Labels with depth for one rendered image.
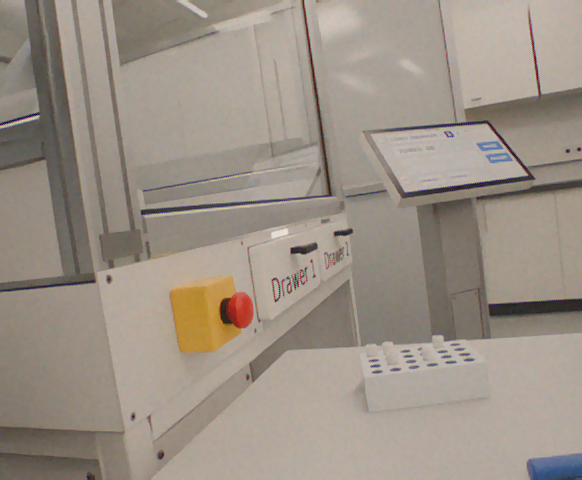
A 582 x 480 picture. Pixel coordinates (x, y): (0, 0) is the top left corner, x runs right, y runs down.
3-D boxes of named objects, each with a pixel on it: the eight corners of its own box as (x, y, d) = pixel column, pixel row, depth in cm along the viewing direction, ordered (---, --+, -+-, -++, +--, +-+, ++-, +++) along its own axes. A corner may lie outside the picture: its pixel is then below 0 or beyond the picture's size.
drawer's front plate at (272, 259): (320, 284, 101) (313, 229, 101) (269, 321, 74) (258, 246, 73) (312, 285, 102) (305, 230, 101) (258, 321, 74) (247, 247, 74)
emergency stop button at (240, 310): (259, 322, 56) (253, 287, 56) (244, 332, 53) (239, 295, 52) (234, 324, 57) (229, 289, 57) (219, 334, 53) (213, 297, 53)
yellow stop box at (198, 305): (248, 333, 59) (239, 272, 58) (221, 352, 52) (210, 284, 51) (209, 335, 60) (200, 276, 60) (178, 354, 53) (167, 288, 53)
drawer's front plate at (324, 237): (352, 261, 131) (346, 219, 131) (324, 282, 104) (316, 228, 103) (345, 262, 132) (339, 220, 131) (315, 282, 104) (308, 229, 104)
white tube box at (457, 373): (467, 370, 58) (464, 339, 58) (490, 397, 50) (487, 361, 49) (362, 384, 59) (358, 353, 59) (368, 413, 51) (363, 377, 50)
